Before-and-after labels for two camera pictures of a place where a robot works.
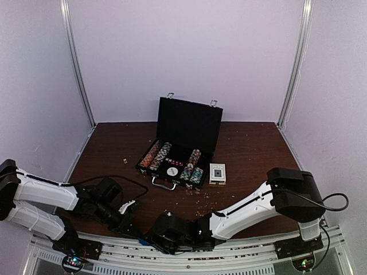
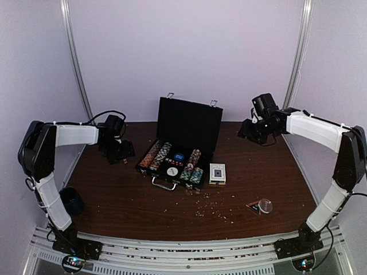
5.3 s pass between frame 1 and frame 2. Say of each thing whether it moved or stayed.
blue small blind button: moved
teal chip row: stayed
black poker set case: stayed
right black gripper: moved
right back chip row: stayed
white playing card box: stayed
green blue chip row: stayed
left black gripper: moved
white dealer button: stayed
